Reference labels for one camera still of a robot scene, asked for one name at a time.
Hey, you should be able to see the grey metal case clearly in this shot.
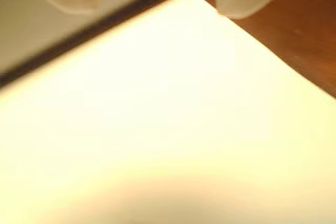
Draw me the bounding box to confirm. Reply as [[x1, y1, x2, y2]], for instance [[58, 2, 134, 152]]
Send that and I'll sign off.
[[0, 0, 208, 88]]

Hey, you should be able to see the white paper sheet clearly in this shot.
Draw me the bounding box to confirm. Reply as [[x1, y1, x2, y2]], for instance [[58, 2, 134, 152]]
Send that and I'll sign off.
[[0, 0, 336, 224]]

